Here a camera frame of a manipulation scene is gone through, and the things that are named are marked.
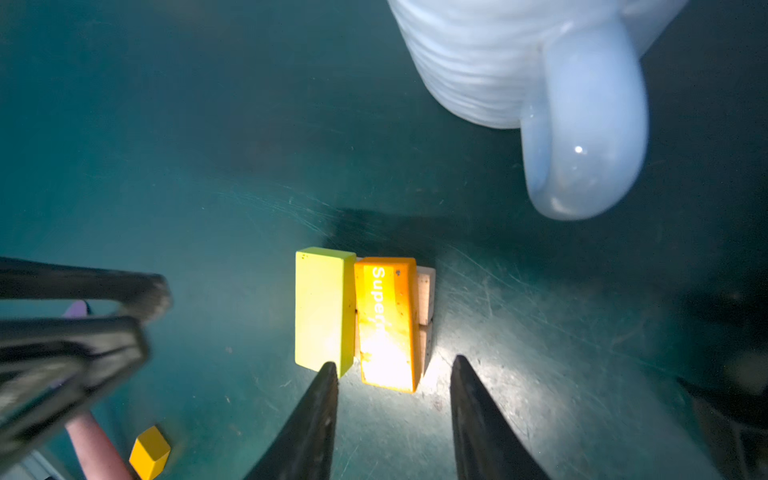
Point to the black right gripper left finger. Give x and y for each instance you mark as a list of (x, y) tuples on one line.
[(304, 447)]

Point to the light blue ceramic mug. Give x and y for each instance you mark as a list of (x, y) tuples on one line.
[(565, 74)]

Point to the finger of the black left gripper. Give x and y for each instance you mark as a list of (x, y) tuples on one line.
[(54, 369), (143, 296)]

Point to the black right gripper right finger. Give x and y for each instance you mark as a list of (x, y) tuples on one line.
[(485, 445)]

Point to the orange yellow block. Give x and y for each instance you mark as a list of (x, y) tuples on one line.
[(388, 323)]

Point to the silver spray bottle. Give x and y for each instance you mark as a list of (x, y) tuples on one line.
[(733, 420)]

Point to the small orange cube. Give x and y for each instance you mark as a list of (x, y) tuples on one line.
[(149, 454)]

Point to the lime green block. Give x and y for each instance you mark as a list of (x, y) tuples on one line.
[(325, 308)]

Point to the purple pink toy spatula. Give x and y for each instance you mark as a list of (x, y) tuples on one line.
[(97, 456)]

